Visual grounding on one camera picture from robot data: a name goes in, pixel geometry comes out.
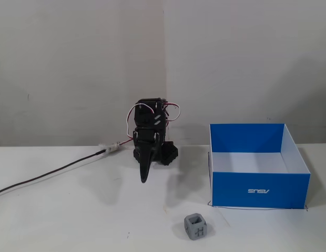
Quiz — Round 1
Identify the red white servo wire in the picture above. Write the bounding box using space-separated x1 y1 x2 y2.
125 103 181 140

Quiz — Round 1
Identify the white cable connector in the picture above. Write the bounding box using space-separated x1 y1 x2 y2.
96 141 120 156

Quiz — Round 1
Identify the gray cube block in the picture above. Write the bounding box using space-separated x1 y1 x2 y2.
184 213 208 242

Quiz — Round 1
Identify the black power cable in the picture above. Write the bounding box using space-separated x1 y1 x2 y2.
0 151 107 197

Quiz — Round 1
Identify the blue white cardboard box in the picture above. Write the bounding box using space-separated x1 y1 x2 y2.
208 123 311 209

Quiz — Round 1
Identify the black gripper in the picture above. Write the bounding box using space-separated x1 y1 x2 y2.
133 127 166 184

